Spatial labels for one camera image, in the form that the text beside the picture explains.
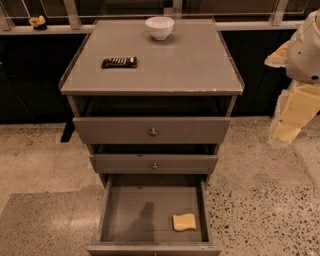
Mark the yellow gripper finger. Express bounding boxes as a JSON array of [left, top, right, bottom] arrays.
[[270, 84, 320, 144], [264, 42, 289, 68]]

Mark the yellow sponge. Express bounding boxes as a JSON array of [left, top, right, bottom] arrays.
[[172, 213, 196, 232]]

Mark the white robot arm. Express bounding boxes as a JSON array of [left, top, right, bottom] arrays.
[[264, 10, 320, 147]]

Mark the grey drawer cabinet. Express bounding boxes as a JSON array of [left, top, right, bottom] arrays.
[[57, 17, 246, 256]]

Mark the brass top drawer knob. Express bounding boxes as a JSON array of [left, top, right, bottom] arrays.
[[149, 128, 158, 137]]

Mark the brass drawer knob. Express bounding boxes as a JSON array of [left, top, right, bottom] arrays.
[[152, 163, 158, 170], [149, 128, 158, 137]]

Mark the brass middle drawer knob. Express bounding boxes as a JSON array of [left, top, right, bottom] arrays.
[[152, 163, 158, 170]]

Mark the grey bottom drawer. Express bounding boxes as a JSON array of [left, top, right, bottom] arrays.
[[87, 174, 220, 256]]

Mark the grey drawer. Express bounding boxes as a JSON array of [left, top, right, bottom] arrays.
[[73, 117, 230, 144], [89, 154, 218, 174], [87, 174, 220, 256]]

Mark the grey top drawer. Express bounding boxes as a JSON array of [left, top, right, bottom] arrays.
[[73, 117, 230, 144]]

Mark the grey middle drawer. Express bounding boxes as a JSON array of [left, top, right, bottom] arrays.
[[89, 154, 218, 174]]

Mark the white ceramic bowl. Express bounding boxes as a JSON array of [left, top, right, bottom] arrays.
[[145, 16, 175, 41]]

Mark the dark snack bar packet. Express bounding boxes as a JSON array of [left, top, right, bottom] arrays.
[[101, 56, 138, 69]]

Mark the small yellow black object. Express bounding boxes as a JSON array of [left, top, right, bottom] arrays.
[[29, 15, 47, 30]]

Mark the metal railing frame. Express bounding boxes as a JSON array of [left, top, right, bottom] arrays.
[[0, 0, 320, 34]]

